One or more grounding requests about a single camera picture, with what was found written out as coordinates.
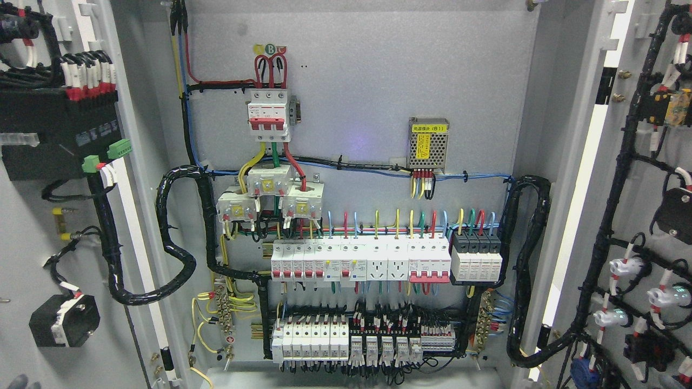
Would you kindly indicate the white current transformer group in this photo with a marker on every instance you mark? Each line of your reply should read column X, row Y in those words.
column 270, row 188

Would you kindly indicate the black digital power meter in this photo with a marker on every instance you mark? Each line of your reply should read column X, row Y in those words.
column 47, row 136

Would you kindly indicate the brass ground terminal bar left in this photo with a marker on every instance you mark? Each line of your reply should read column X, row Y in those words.
column 224, row 315

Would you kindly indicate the white upper breaker row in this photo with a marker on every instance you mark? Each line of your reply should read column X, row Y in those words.
column 319, row 260

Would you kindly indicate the white lower breaker row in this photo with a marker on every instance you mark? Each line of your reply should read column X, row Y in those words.
column 311, row 339

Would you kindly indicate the black white surge protector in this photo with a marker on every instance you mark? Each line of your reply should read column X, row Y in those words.
column 475, row 259

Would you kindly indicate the perforated metal power supply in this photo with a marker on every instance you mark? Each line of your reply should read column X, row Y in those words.
column 428, row 141

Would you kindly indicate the red handled circuit breaker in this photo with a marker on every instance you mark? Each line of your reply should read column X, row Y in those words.
column 429, row 260

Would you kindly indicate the main breaker with red handle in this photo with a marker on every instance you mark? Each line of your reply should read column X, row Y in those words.
column 269, row 113

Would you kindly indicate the grey cabinet door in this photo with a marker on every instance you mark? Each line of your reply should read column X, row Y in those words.
column 602, row 281
column 133, row 347

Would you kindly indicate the white breaker row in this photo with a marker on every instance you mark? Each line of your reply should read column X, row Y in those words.
column 311, row 339
column 319, row 260

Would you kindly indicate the brass ground terminal bar right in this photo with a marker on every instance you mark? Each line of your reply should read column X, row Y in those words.
column 484, row 321

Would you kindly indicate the brass ground terminal bar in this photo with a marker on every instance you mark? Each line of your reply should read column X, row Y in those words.
column 224, row 315
column 484, row 321

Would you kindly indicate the white socket module row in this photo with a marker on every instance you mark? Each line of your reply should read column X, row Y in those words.
column 387, row 260

